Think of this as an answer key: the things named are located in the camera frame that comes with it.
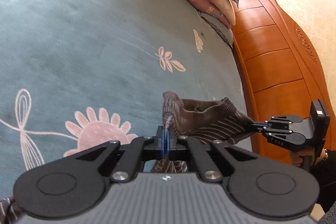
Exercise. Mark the grey striped sweater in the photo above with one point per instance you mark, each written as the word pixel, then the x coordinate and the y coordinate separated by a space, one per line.
pixel 210 121

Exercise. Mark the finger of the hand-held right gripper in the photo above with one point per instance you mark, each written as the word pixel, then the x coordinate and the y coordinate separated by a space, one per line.
pixel 278 121
pixel 275 133

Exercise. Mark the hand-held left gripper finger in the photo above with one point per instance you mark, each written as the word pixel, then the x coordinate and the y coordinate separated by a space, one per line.
pixel 170 140
pixel 164 140

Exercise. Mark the wooden bed headboard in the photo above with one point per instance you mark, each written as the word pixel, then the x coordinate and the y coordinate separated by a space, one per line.
pixel 275 56

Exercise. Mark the person's right hand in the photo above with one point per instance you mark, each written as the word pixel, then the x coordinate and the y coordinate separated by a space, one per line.
pixel 295 159

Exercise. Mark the person's right forearm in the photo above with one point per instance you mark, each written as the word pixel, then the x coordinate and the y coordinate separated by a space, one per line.
pixel 328 182

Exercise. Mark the thin teal pillow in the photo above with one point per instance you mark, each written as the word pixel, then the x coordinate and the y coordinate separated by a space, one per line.
pixel 218 29

